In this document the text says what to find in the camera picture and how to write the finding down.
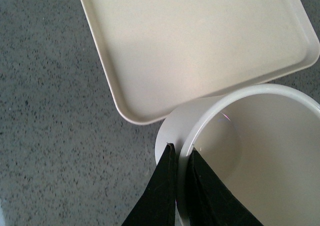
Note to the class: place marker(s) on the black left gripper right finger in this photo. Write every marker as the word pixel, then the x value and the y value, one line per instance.
pixel 208 201

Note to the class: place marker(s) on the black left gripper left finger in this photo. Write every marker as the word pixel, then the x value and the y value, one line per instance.
pixel 157 205

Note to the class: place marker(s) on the beige rectangular plastic tray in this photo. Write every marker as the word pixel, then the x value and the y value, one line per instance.
pixel 160 54

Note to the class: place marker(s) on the white smiley mug black handle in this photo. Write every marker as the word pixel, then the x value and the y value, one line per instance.
pixel 262 141

